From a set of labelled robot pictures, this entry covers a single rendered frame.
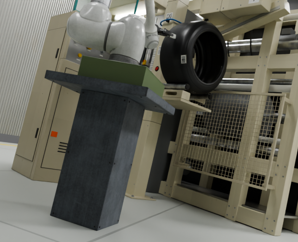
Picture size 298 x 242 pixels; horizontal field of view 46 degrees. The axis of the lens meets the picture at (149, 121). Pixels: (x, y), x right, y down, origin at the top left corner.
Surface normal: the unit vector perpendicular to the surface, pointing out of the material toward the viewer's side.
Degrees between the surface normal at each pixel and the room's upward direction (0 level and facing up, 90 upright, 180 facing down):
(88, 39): 132
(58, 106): 90
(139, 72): 90
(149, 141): 90
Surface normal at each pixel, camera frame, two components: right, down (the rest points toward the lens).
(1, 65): 0.93, 0.19
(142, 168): 0.67, 0.10
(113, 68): -0.29, -0.14
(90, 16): 0.01, -0.23
